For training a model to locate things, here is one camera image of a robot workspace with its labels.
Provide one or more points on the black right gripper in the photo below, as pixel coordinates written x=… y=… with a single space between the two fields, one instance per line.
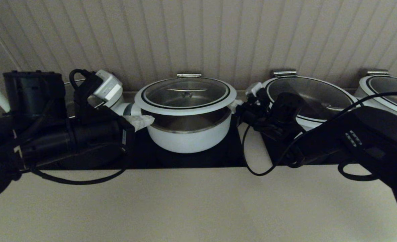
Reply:
x=262 y=117

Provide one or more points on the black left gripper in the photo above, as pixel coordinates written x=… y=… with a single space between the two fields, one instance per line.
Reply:
x=84 y=141

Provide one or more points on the small white-rimmed glass lid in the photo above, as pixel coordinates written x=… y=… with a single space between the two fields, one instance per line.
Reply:
x=185 y=92

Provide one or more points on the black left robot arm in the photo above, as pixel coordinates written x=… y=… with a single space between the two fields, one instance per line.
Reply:
x=34 y=94

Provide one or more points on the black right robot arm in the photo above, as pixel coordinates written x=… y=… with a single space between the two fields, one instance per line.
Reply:
x=369 y=144

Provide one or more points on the small white pot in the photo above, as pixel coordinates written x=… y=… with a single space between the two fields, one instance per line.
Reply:
x=191 y=141

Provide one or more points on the large white-rimmed glass lid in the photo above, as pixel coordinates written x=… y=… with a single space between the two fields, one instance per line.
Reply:
x=69 y=99
x=316 y=95

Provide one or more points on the white pot far right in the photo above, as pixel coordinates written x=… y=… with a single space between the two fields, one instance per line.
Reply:
x=396 y=88

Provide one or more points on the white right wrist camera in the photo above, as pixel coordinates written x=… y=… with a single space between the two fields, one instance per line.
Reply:
x=254 y=90

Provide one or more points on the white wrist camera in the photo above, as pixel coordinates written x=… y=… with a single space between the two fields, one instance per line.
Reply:
x=108 y=86
x=254 y=90

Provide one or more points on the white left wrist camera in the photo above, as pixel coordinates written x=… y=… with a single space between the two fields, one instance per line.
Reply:
x=108 y=86

